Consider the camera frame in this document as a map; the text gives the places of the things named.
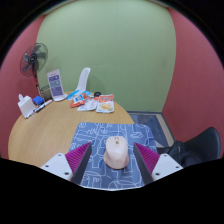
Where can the light blue snack packet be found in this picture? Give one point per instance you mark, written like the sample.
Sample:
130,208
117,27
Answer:
71,95

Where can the white marker with black cap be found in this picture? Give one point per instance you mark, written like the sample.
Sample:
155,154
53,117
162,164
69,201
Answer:
44,105

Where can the white snack packet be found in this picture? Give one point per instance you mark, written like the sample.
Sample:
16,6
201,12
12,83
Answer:
88,105

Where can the white plastic chair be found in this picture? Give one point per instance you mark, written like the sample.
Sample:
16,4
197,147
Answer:
83,80

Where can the small black round object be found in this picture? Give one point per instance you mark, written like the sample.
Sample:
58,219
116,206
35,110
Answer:
97,94

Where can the black chair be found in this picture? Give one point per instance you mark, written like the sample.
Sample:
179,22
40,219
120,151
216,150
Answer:
203,143

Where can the black and red standing fan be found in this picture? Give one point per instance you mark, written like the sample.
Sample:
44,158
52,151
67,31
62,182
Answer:
33,60

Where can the cream white computer mouse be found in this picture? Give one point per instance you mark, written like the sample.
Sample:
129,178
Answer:
116,153

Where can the small blue box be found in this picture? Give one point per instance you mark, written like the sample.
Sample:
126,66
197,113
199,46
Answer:
38,100

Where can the blue patterned mouse pad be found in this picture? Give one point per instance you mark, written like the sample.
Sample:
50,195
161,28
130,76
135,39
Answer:
96,140

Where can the white tissue box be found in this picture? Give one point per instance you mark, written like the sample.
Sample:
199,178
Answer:
26,106

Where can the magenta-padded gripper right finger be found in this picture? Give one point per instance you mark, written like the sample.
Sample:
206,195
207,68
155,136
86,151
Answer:
146,160

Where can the white marker with red cap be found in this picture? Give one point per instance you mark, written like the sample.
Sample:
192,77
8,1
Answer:
31,113

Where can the orange snack packet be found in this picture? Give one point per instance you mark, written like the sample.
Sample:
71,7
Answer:
105,104

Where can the clear stand with blue sign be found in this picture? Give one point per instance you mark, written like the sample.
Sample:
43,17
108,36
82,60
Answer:
56,85

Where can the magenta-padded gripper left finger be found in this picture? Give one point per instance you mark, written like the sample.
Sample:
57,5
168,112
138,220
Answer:
77,159

